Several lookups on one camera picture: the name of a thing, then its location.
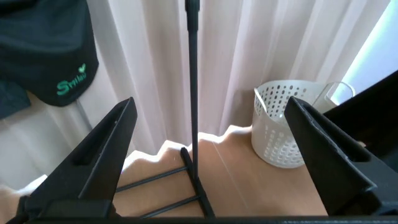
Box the black garment with green print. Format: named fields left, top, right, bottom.
left=0, top=0, right=100, bottom=121

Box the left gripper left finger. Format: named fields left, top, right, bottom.
left=24, top=96, right=138, bottom=215

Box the black clothes rack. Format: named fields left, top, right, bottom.
left=114, top=0, right=216, bottom=218

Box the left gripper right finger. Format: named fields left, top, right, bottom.
left=284, top=95, right=398, bottom=217

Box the white laundry basket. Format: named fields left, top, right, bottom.
left=251, top=79, right=357, bottom=169

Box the beige curtain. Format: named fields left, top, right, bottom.
left=0, top=0, right=391, bottom=190

